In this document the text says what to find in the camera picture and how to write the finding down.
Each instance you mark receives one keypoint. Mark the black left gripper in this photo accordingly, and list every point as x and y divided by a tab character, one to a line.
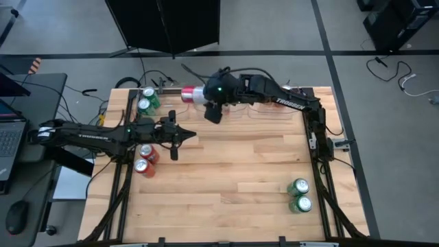
161	132

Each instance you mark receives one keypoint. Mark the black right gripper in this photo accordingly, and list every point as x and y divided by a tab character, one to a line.
221	89

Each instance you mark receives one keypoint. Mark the pink white soda can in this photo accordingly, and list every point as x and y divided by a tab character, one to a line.
193	95

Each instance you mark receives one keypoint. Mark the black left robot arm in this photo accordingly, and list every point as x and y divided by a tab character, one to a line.
92	136

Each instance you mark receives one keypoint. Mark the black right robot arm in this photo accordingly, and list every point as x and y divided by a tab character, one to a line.
289	102

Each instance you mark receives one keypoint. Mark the black folding screen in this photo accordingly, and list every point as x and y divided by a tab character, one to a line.
164	24

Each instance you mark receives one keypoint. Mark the black desk leg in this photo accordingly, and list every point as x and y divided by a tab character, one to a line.
68	163

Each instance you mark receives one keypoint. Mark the dark grey desk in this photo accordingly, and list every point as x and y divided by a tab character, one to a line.
41	103

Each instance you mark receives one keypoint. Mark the black caster wheel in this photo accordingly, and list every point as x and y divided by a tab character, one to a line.
51	230

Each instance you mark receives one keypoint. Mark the orange black striped marker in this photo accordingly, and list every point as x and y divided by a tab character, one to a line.
35	66

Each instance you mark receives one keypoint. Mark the black laptop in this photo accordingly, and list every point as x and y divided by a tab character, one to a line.
10	144

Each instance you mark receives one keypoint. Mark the black monitor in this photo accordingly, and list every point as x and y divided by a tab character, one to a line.
10	88

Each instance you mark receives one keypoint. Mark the black cabinet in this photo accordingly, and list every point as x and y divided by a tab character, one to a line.
394	24

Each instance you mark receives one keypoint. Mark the black computer mouse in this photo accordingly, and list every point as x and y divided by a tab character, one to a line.
16	216

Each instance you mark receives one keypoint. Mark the small grey floor object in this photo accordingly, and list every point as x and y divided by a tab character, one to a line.
435	100

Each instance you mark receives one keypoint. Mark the grey clamp bracket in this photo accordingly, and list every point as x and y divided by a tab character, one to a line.
344	144

